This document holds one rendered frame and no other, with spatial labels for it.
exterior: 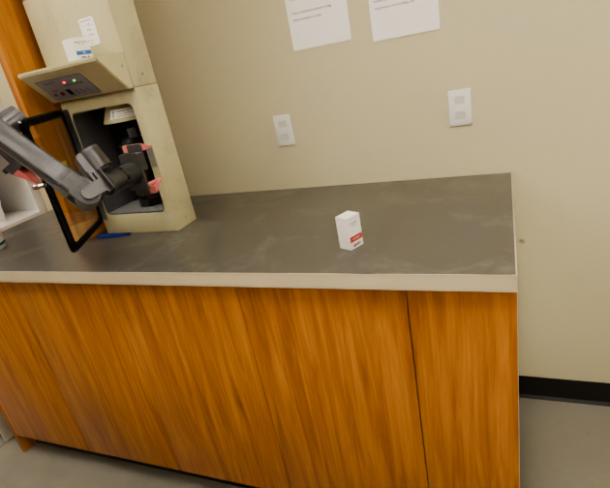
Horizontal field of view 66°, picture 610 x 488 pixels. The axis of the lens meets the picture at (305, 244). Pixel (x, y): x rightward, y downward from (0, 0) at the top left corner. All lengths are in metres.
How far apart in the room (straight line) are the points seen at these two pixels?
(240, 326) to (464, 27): 1.11
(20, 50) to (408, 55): 1.23
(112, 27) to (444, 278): 1.16
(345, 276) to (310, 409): 0.48
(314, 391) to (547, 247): 0.94
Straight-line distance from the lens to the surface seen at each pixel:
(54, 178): 1.28
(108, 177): 1.29
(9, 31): 1.82
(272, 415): 1.50
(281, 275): 1.13
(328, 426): 1.43
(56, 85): 1.67
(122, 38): 1.59
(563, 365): 2.06
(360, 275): 1.06
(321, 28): 1.71
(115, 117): 1.67
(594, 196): 1.74
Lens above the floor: 1.42
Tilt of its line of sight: 22 degrees down
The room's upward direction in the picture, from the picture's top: 11 degrees counter-clockwise
